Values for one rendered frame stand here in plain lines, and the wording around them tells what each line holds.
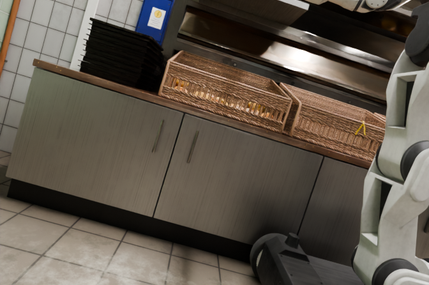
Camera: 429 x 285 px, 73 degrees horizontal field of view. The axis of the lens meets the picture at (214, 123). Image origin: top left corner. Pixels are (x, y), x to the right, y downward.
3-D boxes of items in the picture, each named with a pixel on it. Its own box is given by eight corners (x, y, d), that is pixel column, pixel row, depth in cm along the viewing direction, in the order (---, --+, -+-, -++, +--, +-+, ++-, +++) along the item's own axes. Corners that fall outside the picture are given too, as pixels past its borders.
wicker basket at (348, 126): (263, 126, 171) (278, 81, 169) (352, 153, 174) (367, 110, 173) (288, 136, 123) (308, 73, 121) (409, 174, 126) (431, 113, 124)
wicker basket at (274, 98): (166, 96, 166) (180, 49, 164) (258, 124, 171) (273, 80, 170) (155, 95, 118) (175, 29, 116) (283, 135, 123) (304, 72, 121)
